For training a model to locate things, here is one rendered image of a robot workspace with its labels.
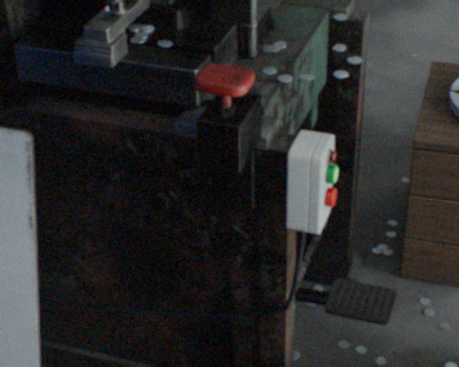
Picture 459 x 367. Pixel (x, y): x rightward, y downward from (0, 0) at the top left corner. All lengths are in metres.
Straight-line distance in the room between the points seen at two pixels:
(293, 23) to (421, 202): 0.53
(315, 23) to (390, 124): 1.06
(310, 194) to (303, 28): 0.40
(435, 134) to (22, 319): 0.88
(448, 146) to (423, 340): 0.39
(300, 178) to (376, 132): 1.33
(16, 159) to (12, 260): 0.18
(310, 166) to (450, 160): 0.66
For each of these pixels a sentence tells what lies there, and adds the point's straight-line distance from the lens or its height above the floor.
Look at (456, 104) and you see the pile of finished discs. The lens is 1.99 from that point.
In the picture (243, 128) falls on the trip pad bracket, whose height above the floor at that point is 0.69.
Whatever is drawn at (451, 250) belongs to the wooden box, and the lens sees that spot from 2.01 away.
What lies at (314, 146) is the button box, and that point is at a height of 0.63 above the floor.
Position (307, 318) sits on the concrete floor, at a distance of 1.95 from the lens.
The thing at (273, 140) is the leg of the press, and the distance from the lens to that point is 1.32.
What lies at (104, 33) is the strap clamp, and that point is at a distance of 1.35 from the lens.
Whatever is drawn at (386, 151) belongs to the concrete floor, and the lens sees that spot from 2.52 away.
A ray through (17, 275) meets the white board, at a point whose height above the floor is 0.34.
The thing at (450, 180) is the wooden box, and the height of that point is 0.27.
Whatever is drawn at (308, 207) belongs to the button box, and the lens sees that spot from 1.32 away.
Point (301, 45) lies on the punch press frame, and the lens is 1.55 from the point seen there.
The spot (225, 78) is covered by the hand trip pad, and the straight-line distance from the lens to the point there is 1.18.
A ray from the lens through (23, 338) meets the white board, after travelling 1.61.
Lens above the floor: 1.28
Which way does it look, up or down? 33 degrees down
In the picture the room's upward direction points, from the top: 1 degrees counter-clockwise
